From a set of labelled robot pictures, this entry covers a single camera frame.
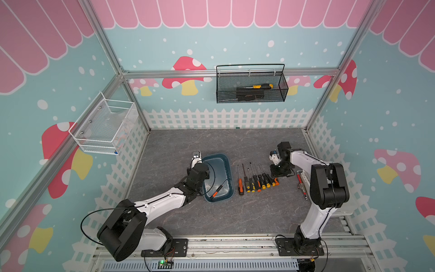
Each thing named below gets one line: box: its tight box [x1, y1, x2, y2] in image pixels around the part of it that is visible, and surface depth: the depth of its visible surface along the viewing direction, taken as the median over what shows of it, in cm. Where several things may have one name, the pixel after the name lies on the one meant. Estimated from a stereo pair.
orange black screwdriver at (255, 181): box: [249, 162, 263, 193], surface depth 94 cm
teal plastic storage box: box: [202, 153, 235, 203], surface depth 93 cm
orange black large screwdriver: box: [237, 164, 245, 196], surface depth 93 cm
